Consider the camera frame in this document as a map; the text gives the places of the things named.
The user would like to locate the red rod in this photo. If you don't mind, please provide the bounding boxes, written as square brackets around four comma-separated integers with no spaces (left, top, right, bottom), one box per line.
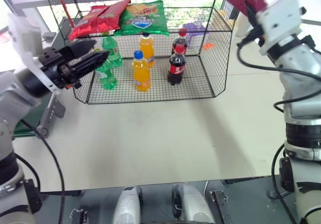
[56,0,75,28]

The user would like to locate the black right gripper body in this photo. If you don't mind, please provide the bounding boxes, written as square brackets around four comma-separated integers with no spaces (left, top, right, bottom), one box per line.
[250,20,264,44]

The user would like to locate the black wire rack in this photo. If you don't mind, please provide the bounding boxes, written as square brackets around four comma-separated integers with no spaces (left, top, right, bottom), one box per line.
[41,0,234,105]

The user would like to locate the green chip bag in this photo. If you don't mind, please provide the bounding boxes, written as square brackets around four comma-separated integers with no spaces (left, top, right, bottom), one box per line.
[114,0,171,37]

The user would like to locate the orange soda bottle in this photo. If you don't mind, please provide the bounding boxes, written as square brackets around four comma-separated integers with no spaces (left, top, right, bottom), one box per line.
[138,33,155,68]
[132,50,151,92]

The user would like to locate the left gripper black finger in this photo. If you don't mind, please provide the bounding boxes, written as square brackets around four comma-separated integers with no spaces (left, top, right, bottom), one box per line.
[67,39,97,59]
[71,50,111,79]

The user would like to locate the silver robot leg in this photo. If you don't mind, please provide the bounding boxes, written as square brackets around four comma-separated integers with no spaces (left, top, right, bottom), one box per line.
[171,183,215,224]
[112,185,144,224]

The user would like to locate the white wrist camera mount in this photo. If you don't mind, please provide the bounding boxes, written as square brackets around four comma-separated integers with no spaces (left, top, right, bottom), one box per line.
[255,0,307,56]
[7,13,64,95]

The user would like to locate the cola bottle red cap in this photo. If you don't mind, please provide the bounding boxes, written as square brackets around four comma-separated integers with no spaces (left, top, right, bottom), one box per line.
[167,44,188,86]
[171,28,189,57]

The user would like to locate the purple plastic stool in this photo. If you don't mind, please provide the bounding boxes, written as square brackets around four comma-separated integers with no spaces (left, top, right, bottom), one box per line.
[182,21,209,49]

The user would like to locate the small grey device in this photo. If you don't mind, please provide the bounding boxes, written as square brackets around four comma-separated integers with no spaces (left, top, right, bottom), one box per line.
[41,32,57,43]

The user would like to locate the red chip bag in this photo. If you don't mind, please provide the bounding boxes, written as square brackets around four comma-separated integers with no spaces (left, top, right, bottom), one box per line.
[96,0,131,34]
[68,5,111,42]

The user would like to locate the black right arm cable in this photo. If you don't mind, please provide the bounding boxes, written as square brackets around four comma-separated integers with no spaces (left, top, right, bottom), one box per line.
[236,32,321,113]

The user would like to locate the black table frame bracket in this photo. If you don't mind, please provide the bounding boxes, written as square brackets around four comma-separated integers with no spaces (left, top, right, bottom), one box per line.
[209,189,234,224]
[69,207,88,224]

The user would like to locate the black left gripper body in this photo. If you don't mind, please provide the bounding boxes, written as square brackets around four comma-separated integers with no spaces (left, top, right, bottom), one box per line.
[39,45,89,89]

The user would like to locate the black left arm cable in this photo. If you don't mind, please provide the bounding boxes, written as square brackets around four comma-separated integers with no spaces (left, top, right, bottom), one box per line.
[14,118,66,224]

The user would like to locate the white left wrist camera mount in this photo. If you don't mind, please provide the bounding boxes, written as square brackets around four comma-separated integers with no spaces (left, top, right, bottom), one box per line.
[7,13,64,95]

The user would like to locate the green soda bottle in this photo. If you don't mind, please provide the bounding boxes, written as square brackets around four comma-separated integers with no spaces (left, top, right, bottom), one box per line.
[101,36,123,68]
[94,48,118,90]

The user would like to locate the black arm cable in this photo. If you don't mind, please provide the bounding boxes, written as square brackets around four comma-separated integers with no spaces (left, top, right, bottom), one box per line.
[236,32,321,113]
[14,118,66,224]

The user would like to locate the green belt grey conveyor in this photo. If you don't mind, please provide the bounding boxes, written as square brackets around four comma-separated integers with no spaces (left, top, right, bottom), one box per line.
[12,93,66,140]

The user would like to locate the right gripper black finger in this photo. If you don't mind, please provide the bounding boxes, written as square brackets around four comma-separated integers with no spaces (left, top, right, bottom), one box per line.
[244,1,259,26]

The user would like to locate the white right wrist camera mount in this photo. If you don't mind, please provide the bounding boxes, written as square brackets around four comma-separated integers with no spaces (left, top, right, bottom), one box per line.
[255,0,307,56]

